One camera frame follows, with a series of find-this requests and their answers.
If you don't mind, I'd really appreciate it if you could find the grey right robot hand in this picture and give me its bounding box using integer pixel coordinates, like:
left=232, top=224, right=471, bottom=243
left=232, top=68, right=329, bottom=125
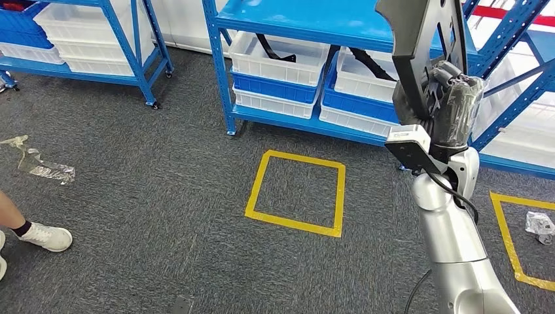
left=392, top=60, right=486, bottom=150

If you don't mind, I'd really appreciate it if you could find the black plastic bracket part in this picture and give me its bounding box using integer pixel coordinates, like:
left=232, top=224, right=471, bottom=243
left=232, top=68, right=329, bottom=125
left=374, top=0, right=469, bottom=122

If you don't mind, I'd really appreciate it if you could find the black curved plastic part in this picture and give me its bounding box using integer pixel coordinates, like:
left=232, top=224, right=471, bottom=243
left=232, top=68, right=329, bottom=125
left=255, top=33, right=297, bottom=64
left=349, top=47, right=397, bottom=82

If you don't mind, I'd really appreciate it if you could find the blue plastic bin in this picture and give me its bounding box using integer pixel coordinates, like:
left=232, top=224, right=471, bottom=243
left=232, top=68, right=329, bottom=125
left=321, top=52, right=402, bottom=125
left=0, top=1, right=54, bottom=50
left=230, top=67, right=324, bottom=105

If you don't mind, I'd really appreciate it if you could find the yellow floor tape square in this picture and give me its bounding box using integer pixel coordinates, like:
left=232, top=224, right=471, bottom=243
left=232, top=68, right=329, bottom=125
left=490, top=191, right=555, bottom=292

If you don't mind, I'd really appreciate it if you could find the crumpled plastic film wad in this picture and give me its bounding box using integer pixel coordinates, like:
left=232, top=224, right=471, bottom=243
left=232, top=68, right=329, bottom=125
left=525, top=211, right=555, bottom=246

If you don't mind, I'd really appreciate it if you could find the white car body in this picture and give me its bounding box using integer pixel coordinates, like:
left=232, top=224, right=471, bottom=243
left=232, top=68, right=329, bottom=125
left=145, top=0, right=237, bottom=58

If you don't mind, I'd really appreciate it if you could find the clear plastic film scrap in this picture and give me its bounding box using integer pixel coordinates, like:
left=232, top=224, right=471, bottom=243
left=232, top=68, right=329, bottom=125
left=0, top=135, right=77, bottom=186

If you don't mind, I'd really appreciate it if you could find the person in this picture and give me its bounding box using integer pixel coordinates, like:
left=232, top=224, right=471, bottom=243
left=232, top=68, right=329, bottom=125
left=0, top=190, right=74, bottom=283

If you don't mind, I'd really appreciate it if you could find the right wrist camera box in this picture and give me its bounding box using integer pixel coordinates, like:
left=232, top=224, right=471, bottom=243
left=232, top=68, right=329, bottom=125
left=385, top=124, right=441, bottom=175

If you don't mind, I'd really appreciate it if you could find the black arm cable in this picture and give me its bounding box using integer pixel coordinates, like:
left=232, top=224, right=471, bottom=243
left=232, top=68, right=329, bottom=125
left=403, top=170, right=480, bottom=314

